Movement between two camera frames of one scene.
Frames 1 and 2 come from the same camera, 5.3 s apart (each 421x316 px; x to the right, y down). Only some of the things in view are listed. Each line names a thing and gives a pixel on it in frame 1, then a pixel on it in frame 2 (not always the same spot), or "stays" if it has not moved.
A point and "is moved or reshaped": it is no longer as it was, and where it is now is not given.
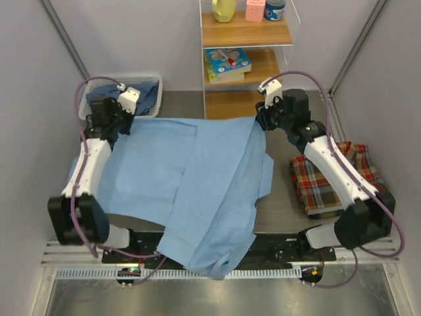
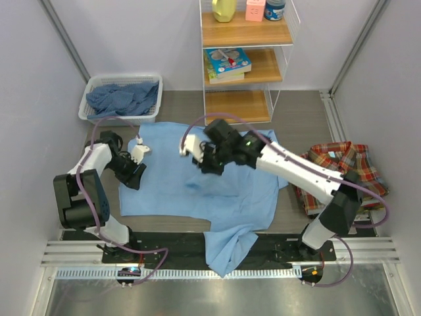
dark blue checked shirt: x=148 y=95 stays
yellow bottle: x=223 y=10 stays
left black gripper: x=129 y=118 → x=131 y=180
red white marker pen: x=231 y=60 stays
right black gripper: x=264 y=114 → x=204 y=164
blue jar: x=273 y=10 stays
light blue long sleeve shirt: x=199 y=180 is moved or reshaped
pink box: x=254 y=10 stays
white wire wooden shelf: x=266 y=41 stays
